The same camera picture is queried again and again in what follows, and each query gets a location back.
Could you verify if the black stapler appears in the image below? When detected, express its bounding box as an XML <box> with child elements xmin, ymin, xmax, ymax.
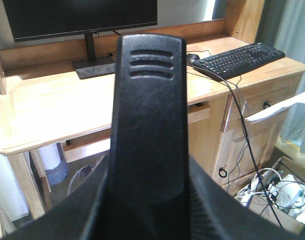
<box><xmin>79</xmin><ymin>33</ymin><xmax>211</xmax><ymax>240</ymax></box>

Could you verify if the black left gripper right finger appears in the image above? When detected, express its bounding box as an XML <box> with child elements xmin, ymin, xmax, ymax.
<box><xmin>189</xmin><ymin>157</ymin><xmax>305</xmax><ymax>240</ymax></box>

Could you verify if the white paper roll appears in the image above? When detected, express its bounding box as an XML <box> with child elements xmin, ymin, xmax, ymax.
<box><xmin>38</xmin><ymin>143</ymin><xmax>68</xmax><ymax>186</ymax></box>

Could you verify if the white paper sheet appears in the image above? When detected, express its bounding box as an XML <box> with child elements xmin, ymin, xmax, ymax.
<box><xmin>245</xmin><ymin>91</ymin><xmax>305</xmax><ymax>123</ymax></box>

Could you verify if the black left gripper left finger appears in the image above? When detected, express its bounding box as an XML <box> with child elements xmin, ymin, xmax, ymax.
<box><xmin>3</xmin><ymin>155</ymin><xmax>109</xmax><ymax>240</ymax></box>

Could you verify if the grey curtain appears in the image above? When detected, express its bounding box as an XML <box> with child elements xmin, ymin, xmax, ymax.
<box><xmin>255</xmin><ymin>0</ymin><xmax>305</xmax><ymax>155</ymax></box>

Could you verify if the cardboard box with cables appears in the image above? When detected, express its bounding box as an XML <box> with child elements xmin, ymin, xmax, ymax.
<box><xmin>234</xmin><ymin>156</ymin><xmax>305</xmax><ymax>234</ymax></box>

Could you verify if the black monitor cable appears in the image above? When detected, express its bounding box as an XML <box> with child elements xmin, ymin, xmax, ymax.
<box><xmin>111</xmin><ymin>30</ymin><xmax>286</xmax><ymax>230</ymax></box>

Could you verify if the black keyboard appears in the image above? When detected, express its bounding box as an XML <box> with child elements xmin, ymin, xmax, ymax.
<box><xmin>187</xmin><ymin>42</ymin><xmax>286</xmax><ymax>80</ymax></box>

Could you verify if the black mouse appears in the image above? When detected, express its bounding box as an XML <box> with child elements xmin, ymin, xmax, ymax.
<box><xmin>186</xmin><ymin>53</ymin><xmax>200</xmax><ymax>63</ymax></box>

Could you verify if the black monitor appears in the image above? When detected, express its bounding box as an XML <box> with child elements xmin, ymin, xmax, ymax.
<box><xmin>3</xmin><ymin>0</ymin><xmax>158</xmax><ymax>79</ymax></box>

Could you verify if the wooden desk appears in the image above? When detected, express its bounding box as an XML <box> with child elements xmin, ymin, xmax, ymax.
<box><xmin>0</xmin><ymin>0</ymin><xmax>305</xmax><ymax>219</ymax></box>

